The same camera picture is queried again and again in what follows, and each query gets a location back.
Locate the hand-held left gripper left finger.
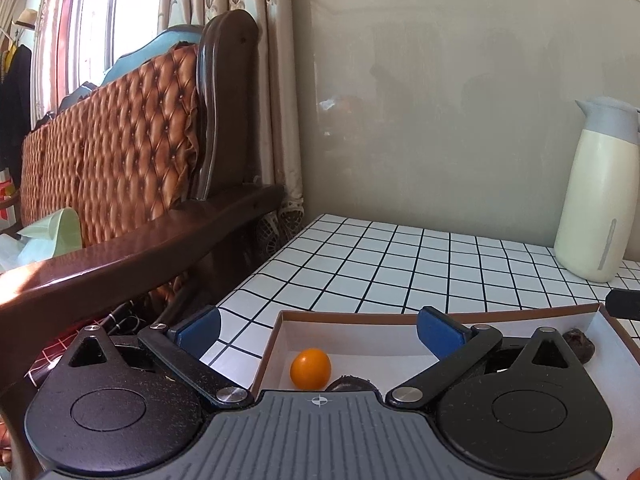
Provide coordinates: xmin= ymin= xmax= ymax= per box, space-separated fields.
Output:
xmin=60 ymin=306 xmax=253 ymax=408

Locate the cream thermos jug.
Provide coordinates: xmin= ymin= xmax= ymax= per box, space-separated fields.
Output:
xmin=553 ymin=97 xmax=640 ymax=283

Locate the window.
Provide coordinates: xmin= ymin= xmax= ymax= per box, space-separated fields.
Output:
xmin=55 ymin=0 xmax=166 ymax=101

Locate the beige patterned curtain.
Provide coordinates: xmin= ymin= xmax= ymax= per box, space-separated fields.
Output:
xmin=159 ymin=0 xmax=306 ymax=251

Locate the dark brown round fruit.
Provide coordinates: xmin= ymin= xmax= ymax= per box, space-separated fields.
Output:
xmin=562 ymin=327 xmax=596 ymax=363
xmin=325 ymin=375 xmax=378 ymax=394

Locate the dark hanging garment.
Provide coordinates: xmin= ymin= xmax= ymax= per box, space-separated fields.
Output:
xmin=0 ymin=42 xmax=33 ymax=186

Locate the red checkered cloth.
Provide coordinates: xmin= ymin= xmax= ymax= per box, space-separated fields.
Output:
xmin=27 ymin=330 xmax=83 ymax=386

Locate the black cable bundle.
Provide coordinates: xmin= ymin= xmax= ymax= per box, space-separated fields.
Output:
xmin=97 ymin=300 xmax=151 ymax=333

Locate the white plastic bag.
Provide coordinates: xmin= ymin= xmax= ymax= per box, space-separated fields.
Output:
xmin=0 ymin=232 xmax=31 ymax=273

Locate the wooden sofa with orange leather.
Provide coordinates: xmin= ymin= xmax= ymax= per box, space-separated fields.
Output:
xmin=0 ymin=9 xmax=286 ymax=411

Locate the small mandarin orange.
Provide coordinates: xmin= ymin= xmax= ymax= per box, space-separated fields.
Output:
xmin=290 ymin=348 xmax=332 ymax=390

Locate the white cardboard box tray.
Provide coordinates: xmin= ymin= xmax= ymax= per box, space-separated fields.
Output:
xmin=248 ymin=302 xmax=640 ymax=476

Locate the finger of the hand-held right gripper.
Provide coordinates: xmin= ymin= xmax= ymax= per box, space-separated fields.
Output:
xmin=605 ymin=288 xmax=640 ymax=321

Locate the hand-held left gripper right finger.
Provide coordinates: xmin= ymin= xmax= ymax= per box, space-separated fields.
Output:
xmin=385 ymin=306 xmax=583 ymax=407

